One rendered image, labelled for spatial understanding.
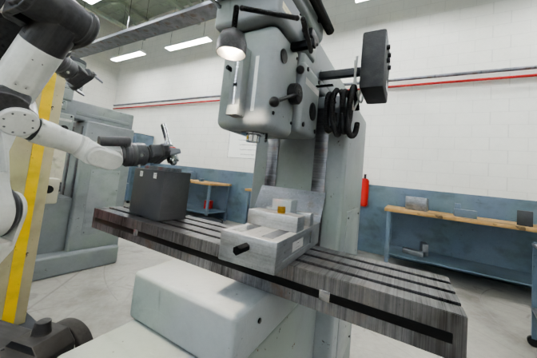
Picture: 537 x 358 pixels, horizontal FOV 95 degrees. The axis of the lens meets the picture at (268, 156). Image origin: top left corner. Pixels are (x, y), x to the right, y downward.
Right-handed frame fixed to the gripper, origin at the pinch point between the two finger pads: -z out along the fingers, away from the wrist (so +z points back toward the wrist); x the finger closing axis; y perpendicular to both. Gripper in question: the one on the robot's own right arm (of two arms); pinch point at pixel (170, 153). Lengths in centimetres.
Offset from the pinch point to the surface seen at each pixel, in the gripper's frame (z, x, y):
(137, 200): 10.7, 14.1, 14.8
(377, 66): -37, -78, 0
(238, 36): 13, -62, -5
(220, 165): -352, 381, -112
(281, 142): -43, -26, 6
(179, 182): 1.2, -3.7, 13.7
